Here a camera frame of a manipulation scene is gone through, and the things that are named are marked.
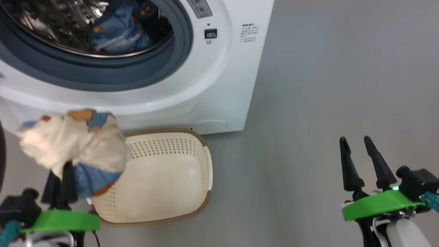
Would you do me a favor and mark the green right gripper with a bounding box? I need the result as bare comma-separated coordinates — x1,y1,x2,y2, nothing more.
340,136,426,247

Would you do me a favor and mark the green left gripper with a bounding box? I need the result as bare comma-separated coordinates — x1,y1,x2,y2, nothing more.
20,163,100,234

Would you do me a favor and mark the cream garment with blue trim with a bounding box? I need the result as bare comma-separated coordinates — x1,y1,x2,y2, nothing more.
16,109,132,200

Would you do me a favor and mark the blue printed garment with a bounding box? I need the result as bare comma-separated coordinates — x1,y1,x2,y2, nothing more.
90,0,173,52

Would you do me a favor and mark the stainless steel washing machine drum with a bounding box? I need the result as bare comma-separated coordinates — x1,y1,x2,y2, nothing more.
0,0,176,58

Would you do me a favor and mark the white front-load washing machine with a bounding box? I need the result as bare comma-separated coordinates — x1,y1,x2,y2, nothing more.
0,0,275,136

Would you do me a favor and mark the cream perforated laundry basket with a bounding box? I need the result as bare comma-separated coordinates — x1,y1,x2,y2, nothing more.
90,128,213,227

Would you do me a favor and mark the round white filter cover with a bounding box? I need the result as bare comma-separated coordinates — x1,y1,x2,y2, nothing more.
195,119,228,130

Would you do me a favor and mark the teal left camera connector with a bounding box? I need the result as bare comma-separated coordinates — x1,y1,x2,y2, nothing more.
0,220,22,245

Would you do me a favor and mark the teal camera connector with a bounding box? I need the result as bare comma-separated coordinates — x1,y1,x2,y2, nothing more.
0,220,22,245
422,191,439,212

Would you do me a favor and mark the teal right camera connector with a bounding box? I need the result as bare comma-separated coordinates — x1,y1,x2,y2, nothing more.
422,191,439,212

